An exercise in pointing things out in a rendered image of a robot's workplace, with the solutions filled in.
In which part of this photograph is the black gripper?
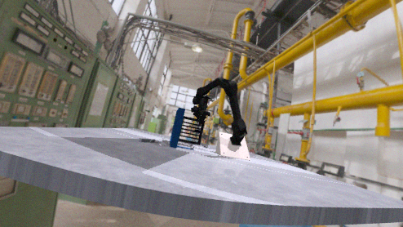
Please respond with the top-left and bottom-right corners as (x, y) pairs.
(193, 104), (210, 121)

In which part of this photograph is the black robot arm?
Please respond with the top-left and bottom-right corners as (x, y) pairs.
(191, 78), (247, 145)

